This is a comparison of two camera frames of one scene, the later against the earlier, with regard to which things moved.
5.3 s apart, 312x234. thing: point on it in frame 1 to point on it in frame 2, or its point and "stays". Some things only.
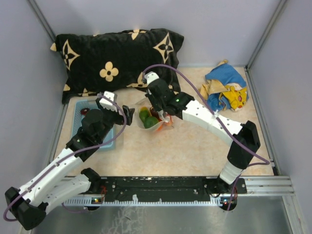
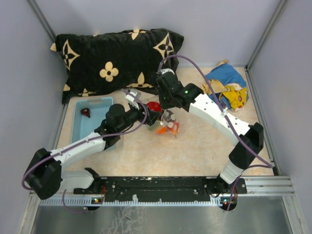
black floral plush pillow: (113, 62) stays
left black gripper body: (112, 117) to (133, 115)
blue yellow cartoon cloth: (226, 88) stays
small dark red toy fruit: (84, 111) stays
